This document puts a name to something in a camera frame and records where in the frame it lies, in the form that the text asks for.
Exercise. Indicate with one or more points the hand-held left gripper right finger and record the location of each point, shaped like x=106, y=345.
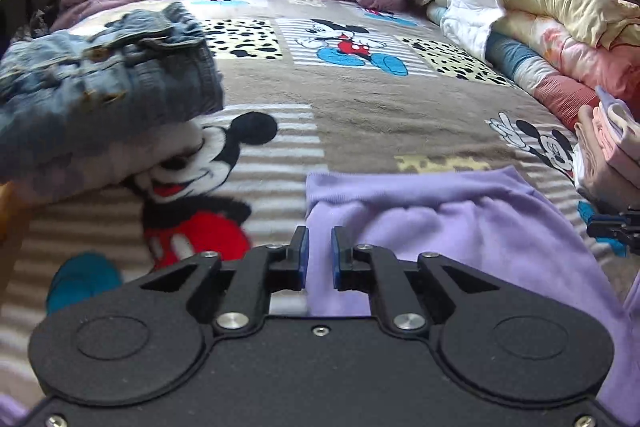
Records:
x=336, y=259

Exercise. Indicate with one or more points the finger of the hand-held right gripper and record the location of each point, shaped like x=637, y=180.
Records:
x=607, y=224

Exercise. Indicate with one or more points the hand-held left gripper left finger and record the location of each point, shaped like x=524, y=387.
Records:
x=301, y=254

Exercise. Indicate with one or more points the purple sweatshirt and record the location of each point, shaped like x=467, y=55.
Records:
x=450, y=232

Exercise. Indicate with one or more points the beige folded garment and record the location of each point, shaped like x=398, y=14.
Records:
x=610, y=187

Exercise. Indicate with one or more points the pink folded garment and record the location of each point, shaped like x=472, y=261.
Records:
x=607, y=142

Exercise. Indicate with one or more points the pink quilt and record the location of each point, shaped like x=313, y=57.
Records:
x=590, y=57

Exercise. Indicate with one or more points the blue red patchwork quilt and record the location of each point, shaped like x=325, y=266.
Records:
x=525, y=67

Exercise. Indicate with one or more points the cream quilt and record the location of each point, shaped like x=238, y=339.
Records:
x=575, y=2

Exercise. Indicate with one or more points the lavender floral garment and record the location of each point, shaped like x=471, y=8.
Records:
x=75, y=172

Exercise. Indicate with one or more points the white quilt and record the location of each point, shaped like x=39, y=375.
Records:
x=470, y=12

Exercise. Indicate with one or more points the denim jeans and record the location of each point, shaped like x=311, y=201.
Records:
x=110, y=77

